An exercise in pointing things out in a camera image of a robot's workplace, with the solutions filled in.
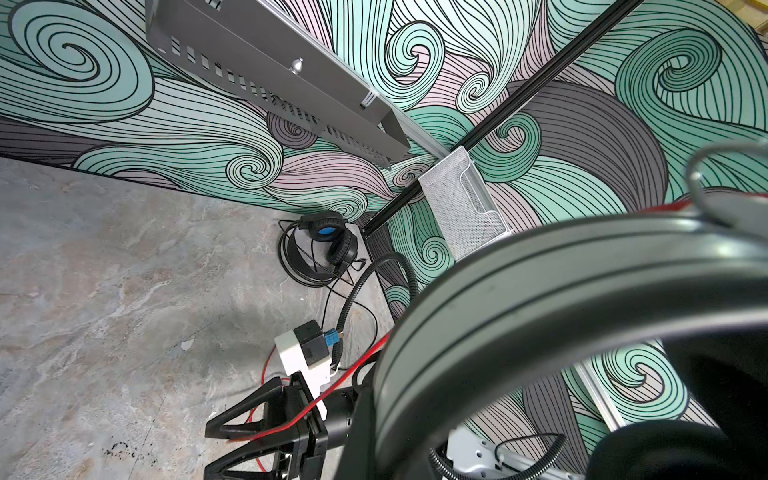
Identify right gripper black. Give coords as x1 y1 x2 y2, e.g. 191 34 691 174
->
203 377 363 480

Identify red headphone cable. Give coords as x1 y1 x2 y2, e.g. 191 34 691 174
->
230 332 394 475

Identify white black headphones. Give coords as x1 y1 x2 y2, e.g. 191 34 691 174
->
335 140 768 480

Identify black blue headphones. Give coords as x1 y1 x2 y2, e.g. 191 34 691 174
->
277 211 359 289

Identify black perforated metal tray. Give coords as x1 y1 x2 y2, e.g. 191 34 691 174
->
145 1 410 168

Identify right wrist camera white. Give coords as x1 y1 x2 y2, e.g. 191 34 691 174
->
275 320 331 402

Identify black headphone cable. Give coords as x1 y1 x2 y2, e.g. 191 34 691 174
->
277 218 380 355

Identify clear plastic wall bin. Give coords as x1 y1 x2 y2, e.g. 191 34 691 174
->
418 147 511 261

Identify aluminium rail back wall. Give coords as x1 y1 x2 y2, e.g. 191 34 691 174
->
362 86 450 160

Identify aluminium rail wall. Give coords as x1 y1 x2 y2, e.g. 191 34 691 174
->
574 361 627 432
362 86 450 160

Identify aluminium rail right wall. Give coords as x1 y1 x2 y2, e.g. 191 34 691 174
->
574 361 627 432

